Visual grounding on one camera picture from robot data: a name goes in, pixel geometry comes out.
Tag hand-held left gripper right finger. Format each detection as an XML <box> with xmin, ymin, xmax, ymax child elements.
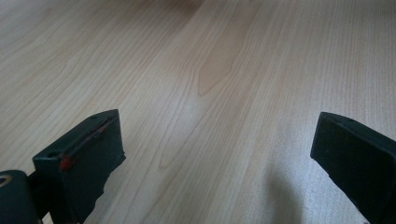
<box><xmin>310</xmin><ymin>111</ymin><xmax>396</xmax><ymax>224</ymax></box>

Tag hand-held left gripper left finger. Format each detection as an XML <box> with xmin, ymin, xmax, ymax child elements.
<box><xmin>32</xmin><ymin>108</ymin><xmax>127</xmax><ymax>224</ymax></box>

